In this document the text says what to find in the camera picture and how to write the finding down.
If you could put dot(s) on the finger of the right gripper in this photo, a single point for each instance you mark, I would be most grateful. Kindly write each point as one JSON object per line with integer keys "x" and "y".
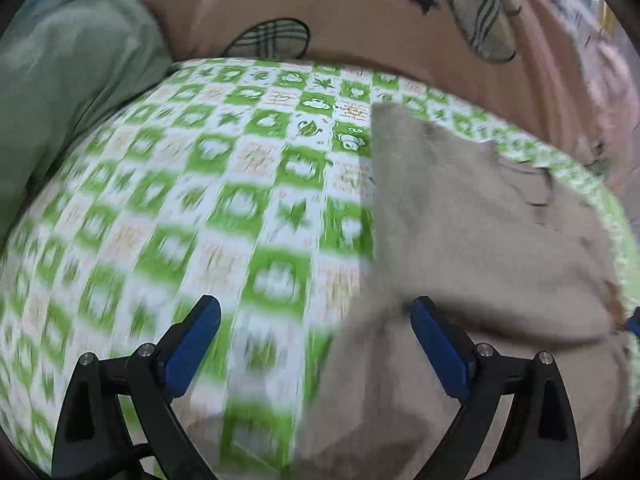
{"x": 632, "y": 324}

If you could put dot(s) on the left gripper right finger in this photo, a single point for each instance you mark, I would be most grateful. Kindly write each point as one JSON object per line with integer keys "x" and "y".
{"x": 539, "y": 439}

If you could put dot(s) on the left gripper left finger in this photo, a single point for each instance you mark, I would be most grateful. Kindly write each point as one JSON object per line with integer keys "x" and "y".
{"x": 117, "y": 412}

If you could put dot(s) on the beige fleece garment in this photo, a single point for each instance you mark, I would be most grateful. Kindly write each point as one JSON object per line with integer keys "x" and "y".
{"x": 512, "y": 256}

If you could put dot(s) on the green checkered bed sheet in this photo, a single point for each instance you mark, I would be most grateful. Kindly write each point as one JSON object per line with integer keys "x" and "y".
{"x": 247, "y": 181}

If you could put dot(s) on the pink heart-patterned quilt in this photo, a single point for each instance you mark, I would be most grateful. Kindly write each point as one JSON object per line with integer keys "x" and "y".
{"x": 543, "y": 65}

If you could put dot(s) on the olive green pillow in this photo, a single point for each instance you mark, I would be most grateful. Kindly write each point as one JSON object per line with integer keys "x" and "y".
{"x": 60, "y": 75}

